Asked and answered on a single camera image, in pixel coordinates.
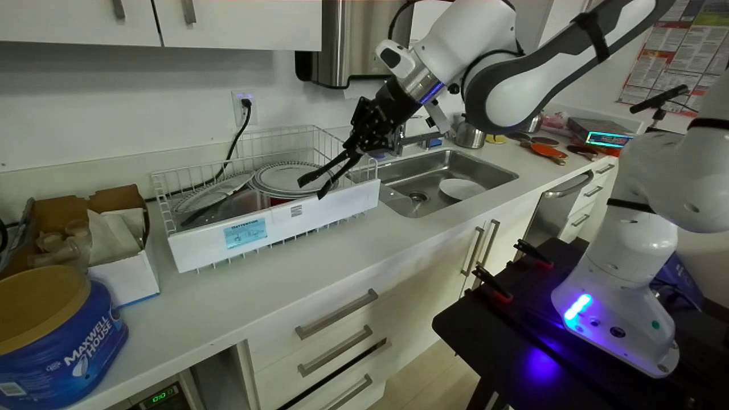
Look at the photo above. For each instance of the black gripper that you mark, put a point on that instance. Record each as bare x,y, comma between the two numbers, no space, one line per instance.
378,115

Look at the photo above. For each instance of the black kitchen tongs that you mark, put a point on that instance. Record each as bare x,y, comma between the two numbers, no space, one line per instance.
345,158

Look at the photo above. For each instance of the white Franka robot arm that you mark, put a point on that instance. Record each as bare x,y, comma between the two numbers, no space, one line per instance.
638,252

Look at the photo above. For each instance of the chrome faucet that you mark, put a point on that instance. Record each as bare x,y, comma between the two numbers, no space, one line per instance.
425,139

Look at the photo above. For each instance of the stainless steel sink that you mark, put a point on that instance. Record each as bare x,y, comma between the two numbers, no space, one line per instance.
425,172

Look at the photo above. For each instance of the white plate dotted rim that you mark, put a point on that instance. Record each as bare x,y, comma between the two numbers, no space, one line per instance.
286,180

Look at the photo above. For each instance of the small metal cup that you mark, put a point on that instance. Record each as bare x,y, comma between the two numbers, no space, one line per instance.
468,138

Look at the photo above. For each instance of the plain white plate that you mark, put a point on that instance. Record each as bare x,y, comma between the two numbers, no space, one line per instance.
462,190

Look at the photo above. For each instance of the stainless paper towel dispenser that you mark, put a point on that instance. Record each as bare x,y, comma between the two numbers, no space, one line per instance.
350,38

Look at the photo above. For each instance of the white base cabinet door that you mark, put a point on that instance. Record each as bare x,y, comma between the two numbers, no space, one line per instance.
508,235
434,280

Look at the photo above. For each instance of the grey round pot lid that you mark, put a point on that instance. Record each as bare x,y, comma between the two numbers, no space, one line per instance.
218,203

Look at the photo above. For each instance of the white upper cabinet door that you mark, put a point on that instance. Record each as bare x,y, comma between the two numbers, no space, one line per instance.
242,24
69,19

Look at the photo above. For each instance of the red black clamp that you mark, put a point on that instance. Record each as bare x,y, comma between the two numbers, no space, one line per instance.
492,286
534,254

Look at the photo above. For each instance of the stainless appliance door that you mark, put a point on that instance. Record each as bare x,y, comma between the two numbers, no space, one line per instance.
555,209

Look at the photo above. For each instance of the small white drawer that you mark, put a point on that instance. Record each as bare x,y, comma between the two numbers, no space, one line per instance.
590,191
605,169
581,220

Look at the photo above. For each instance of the dark device teal light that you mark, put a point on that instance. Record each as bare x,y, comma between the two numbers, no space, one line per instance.
607,136

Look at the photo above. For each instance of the black robot table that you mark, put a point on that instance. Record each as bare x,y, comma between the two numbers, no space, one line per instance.
516,343

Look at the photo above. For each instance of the open white cardboard box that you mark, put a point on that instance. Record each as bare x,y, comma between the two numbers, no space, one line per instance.
121,277

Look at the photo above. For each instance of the black appliance green display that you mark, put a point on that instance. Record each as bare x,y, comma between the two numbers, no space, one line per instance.
162,398

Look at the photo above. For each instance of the blue coffee can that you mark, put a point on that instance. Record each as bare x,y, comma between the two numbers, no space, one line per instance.
69,355

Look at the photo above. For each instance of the white wall outlet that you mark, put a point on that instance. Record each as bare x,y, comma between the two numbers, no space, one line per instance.
239,115

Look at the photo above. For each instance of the black camera on stand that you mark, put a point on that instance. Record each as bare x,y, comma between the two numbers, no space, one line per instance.
659,98

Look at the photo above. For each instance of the printed wall poster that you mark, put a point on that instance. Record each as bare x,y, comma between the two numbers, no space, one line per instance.
692,54

